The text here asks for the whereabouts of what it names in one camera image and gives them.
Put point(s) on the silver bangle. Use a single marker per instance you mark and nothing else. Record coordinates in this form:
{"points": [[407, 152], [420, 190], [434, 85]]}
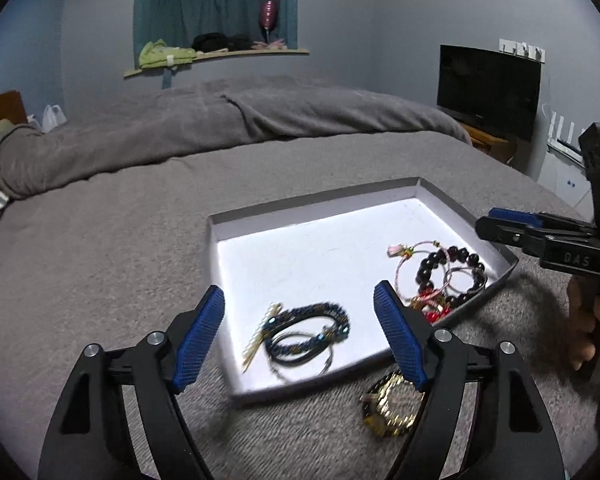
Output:
{"points": [[325, 366]]}

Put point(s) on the pink balloon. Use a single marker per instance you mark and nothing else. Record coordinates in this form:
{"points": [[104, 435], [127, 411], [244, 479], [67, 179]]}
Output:
{"points": [[268, 15]]}

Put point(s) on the green cloth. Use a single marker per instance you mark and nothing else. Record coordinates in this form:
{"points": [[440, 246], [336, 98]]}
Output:
{"points": [[162, 55]]}

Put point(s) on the white router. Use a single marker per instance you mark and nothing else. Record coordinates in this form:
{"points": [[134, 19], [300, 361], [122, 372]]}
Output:
{"points": [[565, 135]]}

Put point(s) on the white wall hooks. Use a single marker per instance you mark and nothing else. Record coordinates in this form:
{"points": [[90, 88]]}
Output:
{"points": [[522, 50]]}

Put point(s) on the wooden window shelf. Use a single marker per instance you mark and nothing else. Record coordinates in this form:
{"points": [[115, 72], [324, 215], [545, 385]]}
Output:
{"points": [[220, 58]]}

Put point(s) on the teal curtain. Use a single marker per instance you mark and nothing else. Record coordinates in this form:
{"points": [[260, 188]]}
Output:
{"points": [[205, 0]]}

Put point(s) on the white plastic bag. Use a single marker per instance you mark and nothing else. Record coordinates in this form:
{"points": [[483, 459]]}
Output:
{"points": [[52, 119]]}

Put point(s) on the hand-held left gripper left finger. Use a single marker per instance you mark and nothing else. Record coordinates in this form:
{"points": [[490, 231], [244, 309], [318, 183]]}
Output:
{"points": [[202, 332]]}

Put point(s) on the black cloth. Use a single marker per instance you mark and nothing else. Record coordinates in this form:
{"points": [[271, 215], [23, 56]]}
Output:
{"points": [[220, 42]]}

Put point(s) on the person's right hand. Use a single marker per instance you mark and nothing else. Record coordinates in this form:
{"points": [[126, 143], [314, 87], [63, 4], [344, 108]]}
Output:
{"points": [[584, 325]]}

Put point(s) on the pearl hair clip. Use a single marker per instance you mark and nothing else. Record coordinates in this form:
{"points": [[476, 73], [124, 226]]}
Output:
{"points": [[261, 334]]}

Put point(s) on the grey knit blanket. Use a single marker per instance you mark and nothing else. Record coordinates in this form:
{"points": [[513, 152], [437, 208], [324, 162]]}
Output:
{"points": [[105, 270]]}

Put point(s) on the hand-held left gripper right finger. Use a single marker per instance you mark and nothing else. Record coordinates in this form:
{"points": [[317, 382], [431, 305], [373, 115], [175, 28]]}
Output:
{"points": [[397, 332]]}

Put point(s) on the grey folded quilt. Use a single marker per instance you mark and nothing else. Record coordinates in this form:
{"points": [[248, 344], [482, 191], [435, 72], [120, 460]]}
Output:
{"points": [[205, 120]]}

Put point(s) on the grey cardboard tray box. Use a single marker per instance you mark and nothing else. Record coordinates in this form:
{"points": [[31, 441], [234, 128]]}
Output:
{"points": [[320, 265]]}

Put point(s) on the black television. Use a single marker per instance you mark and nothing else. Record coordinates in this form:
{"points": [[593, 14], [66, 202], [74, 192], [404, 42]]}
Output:
{"points": [[487, 90]]}

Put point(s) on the white cardboard box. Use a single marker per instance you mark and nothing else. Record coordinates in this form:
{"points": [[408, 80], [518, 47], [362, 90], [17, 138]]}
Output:
{"points": [[562, 180]]}

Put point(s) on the wooden headboard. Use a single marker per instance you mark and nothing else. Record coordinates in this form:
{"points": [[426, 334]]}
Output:
{"points": [[2, 107]]}

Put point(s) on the pink cloth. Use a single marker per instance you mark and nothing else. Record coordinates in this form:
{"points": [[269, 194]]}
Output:
{"points": [[270, 46]]}

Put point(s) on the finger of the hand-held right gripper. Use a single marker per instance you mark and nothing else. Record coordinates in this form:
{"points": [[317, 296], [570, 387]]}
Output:
{"points": [[505, 235], [515, 216]]}

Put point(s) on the wooden television stand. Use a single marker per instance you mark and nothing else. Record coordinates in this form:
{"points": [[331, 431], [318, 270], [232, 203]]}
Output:
{"points": [[485, 139]]}

